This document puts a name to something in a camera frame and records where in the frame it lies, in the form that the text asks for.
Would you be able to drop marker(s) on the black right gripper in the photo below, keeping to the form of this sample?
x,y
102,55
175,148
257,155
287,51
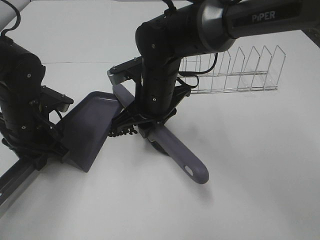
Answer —
x,y
156,97

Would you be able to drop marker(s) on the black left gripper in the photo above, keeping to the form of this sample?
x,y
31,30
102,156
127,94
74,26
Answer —
x,y
26,127

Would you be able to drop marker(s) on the pile of coffee beans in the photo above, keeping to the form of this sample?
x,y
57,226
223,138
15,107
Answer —
x,y
124,131

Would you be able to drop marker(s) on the purple brush with black bristles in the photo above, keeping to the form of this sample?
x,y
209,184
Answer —
x,y
168,143

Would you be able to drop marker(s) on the purple plastic dustpan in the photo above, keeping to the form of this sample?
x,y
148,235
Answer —
x,y
86,128

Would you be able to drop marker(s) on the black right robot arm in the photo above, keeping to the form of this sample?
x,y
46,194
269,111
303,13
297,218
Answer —
x,y
202,27

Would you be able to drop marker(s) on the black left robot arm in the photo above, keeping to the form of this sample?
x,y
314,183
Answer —
x,y
18,66

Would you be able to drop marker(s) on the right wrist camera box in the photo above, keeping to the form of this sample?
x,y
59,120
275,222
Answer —
x,y
129,70

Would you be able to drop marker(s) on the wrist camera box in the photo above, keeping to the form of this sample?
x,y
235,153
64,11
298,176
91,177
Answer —
x,y
129,70
53,100

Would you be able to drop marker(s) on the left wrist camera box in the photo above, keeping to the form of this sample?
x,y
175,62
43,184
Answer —
x,y
53,100

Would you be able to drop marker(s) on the metal wire dish rack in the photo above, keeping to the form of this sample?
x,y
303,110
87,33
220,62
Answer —
x,y
235,71

